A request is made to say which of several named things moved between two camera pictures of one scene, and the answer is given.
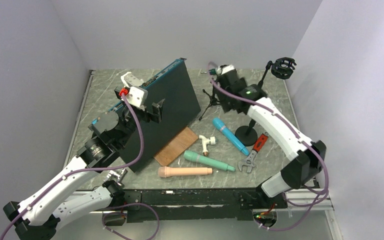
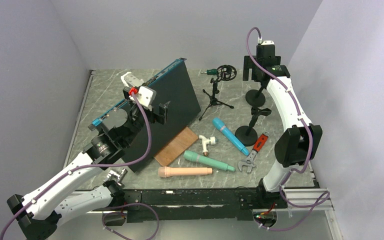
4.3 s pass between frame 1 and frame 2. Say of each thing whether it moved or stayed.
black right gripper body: moved
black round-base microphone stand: stayed
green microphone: stayed
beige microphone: stayed
